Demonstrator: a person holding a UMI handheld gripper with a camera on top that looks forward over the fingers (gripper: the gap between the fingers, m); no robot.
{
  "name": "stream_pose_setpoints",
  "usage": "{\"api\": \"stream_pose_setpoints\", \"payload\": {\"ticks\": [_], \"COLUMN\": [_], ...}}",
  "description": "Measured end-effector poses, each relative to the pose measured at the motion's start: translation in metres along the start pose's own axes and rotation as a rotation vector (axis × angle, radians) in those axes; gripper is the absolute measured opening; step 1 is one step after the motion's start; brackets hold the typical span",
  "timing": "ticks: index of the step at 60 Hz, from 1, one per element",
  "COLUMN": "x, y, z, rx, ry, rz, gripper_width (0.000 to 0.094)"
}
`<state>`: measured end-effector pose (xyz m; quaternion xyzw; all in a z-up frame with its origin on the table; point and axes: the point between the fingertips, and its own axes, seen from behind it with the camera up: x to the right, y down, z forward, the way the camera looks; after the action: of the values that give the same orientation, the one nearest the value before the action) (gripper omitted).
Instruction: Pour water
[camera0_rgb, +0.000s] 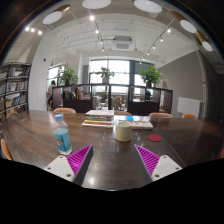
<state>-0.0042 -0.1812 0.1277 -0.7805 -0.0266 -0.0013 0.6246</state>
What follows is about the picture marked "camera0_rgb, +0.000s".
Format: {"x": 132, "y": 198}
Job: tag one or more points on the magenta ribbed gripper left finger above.
{"x": 72, "y": 167}

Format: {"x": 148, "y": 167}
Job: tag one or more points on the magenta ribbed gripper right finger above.
{"x": 157, "y": 166}

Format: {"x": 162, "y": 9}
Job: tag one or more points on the clear plastic water bottle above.
{"x": 61, "y": 134}

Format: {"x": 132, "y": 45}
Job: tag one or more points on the red round coaster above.
{"x": 154, "y": 138}

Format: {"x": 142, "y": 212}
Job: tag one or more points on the open colourful magazine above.
{"x": 136, "y": 122}

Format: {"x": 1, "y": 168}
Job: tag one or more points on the cream ceramic cup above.
{"x": 123, "y": 131}

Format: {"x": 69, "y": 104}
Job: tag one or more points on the stack of books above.
{"x": 99, "y": 118}

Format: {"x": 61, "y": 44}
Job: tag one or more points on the orange chair back right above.
{"x": 161, "y": 115}

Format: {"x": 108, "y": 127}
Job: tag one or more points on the orange chair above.
{"x": 123, "y": 113}
{"x": 161, "y": 115}
{"x": 188, "y": 116}
{"x": 65, "y": 110}
{"x": 5, "y": 150}

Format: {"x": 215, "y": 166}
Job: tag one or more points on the orange chair far right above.
{"x": 188, "y": 116}

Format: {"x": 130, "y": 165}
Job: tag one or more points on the orange chair back left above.
{"x": 65, "y": 110}

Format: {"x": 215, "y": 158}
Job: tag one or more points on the orange chair back middle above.
{"x": 123, "y": 113}

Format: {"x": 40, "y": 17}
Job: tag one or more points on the dark low shelf divider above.
{"x": 137, "y": 100}

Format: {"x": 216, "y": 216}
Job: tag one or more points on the orange chair near left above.
{"x": 5, "y": 150}

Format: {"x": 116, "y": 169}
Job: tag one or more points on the seated person in background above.
{"x": 53, "y": 84}

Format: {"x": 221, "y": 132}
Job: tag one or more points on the left potted green plant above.
{"x": 68, "y": 77}

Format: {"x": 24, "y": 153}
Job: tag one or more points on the potted green plant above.
{"x": 68, "y": 77}
{"x": 105, "y": 74}
{"x": 150, "y": 76}

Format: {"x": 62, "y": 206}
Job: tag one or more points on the right potted green plant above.
{"x": 150, "y": 76}

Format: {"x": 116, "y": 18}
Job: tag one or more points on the middle potted green plant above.
{"x": 105, "y": 74}

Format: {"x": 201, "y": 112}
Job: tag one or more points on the tall bookshelf at left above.
{"x": 14, "y": 81}

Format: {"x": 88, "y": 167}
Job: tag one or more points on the ceiling air conditioner unit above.
{"x": 122, "y": 43}

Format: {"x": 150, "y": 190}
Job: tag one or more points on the white board against wall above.
{"x": 188, "y": 106}

